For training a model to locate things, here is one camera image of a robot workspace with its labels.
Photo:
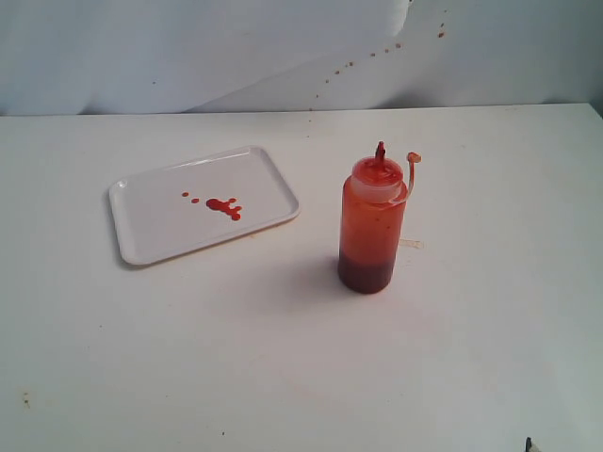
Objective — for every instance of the red sauce squeeze bottle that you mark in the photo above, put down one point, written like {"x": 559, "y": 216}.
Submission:
{"x": 374, "y": 199}

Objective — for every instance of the red sauce blob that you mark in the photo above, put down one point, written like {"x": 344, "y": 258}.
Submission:
{"x": 229, "y": 207}

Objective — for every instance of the white rectangular plastic tray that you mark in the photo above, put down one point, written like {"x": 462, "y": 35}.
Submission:
{"x": 153, "y": 223}

